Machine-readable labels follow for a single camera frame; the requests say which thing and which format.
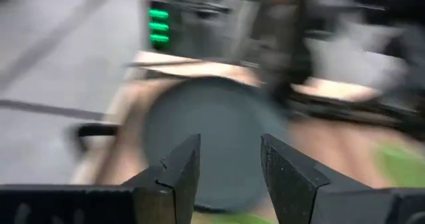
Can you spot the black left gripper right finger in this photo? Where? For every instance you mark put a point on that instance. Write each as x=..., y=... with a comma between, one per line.
x=299, y=197

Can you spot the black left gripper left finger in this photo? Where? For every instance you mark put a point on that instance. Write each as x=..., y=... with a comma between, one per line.
x=159, y=200

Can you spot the dark grey plate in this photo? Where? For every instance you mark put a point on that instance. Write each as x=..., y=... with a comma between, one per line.
x=225, y=124

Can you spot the grey box with green lights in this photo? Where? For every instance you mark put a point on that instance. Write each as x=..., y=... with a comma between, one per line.
x=206, y=28

